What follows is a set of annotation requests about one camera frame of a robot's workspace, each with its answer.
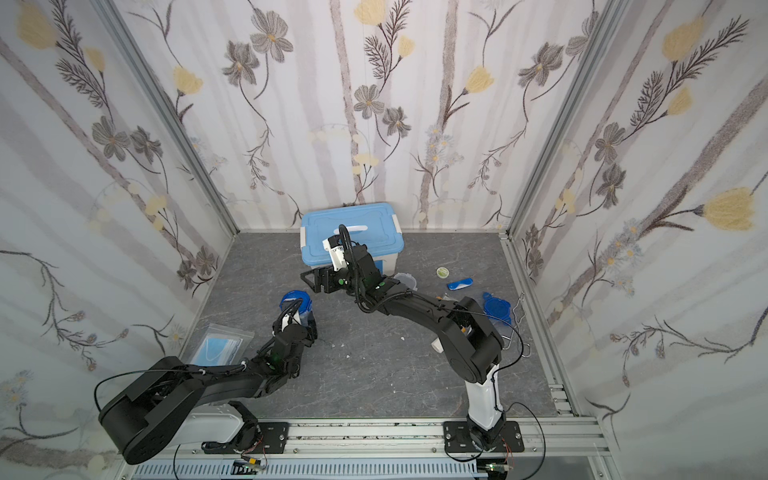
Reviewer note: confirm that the blue lidded clear jar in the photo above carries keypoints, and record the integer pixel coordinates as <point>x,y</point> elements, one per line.
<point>406,280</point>
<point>295,307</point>

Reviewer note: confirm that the blue lidded white storage box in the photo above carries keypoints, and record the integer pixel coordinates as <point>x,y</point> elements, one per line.
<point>374,225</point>

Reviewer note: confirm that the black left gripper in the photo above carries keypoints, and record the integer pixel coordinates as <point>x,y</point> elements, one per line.
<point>298,327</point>

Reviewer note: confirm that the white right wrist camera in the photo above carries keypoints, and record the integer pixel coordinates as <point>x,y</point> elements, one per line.
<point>334,246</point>

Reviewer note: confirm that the blue jar lid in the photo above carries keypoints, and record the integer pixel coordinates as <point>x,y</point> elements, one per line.
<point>497,309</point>

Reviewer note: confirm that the small blue tube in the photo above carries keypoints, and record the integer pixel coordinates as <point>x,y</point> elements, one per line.
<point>460,284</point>

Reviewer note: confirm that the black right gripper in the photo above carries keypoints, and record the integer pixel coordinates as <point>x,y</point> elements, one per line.
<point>325,280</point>

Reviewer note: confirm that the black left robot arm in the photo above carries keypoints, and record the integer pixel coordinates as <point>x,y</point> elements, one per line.
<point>173,403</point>

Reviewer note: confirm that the white shampoo bottle orange cap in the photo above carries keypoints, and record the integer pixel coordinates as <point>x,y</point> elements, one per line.
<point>437,346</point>

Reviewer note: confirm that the bagged blue face masks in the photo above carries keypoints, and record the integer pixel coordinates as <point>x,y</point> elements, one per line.
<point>219,346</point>

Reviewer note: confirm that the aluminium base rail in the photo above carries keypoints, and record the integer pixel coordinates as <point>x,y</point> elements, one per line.
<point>544,448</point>

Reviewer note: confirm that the white slotted cable duct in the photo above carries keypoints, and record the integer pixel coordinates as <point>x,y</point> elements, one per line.
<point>414,468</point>

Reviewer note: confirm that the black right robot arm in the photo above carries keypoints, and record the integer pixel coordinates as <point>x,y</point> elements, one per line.
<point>470,343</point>

